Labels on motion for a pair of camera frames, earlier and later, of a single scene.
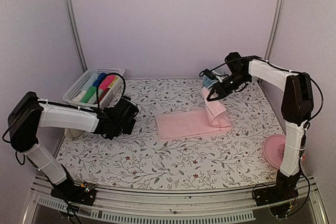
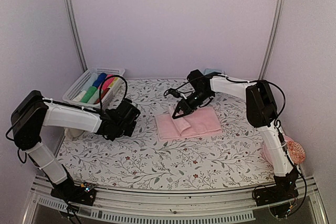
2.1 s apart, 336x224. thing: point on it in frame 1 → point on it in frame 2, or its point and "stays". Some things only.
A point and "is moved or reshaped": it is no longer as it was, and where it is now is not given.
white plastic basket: x=95 y=87 stays
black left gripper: x=129 y=126 stays
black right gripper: x=218 y=86 → x=186 y=107
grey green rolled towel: x=93 y=99 stays
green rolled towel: x=89 y=93 stays
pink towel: x=211 y=118 is moved or reshaped
